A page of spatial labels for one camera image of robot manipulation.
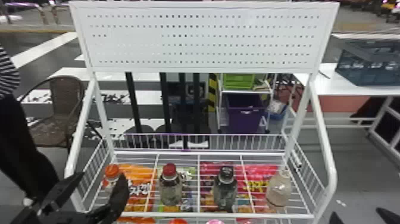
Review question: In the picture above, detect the green basket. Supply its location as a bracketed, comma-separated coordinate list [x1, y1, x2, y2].
[222, 73, 256, 91]

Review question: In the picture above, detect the white wire rack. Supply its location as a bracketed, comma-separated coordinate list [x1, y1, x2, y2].
[64, 1, 340, 224]

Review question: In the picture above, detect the person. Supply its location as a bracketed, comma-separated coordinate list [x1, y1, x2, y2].
[0, 45, 60, 201]

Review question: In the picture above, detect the orange cap bottle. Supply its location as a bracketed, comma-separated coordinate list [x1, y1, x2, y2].
[101, 164, 121, 201]

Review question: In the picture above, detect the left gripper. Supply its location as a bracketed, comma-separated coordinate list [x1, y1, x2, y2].
[10, 172, 130, 224]

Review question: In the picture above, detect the white shelf trolley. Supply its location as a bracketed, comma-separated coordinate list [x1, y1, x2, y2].
[216, 73, 276, 134]

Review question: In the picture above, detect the striped post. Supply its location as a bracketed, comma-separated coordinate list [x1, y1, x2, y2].
[207, 73, 218, 113]

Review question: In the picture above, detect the brown chair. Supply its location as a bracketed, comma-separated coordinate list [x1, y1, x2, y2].
[19, 75, 88, 148]

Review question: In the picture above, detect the white side table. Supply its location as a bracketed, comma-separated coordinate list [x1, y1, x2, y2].
[282, 62, 400, 171]

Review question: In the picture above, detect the orange snack packet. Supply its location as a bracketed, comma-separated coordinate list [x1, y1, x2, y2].
[117, 163, 158, 214]

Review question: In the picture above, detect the pink snack packet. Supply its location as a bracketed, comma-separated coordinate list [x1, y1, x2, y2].
[199, 162, 280, 214]

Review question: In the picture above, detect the red cap bottle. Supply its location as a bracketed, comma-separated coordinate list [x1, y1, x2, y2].
[158, 162, 184, 207]

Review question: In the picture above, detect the blue basket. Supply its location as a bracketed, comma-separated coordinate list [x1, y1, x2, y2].
[267, 99, 288, 121]

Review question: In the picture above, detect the blue crate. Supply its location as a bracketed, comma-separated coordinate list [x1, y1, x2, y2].
[335, 38, 400, 87]

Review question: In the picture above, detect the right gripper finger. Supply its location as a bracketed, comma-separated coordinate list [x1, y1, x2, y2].
[376, 207, 400, 224]
[328, 211, 345, 224]

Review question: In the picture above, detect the black cap bottle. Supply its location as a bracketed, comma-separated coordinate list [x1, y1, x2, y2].
[212, 166, 239, 213]

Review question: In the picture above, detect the purple crate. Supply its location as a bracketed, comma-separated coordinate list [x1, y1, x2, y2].
[226, 93, 267, 134]

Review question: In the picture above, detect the beige bottle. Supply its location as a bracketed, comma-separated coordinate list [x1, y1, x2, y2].
[265, 170, 292, 207]

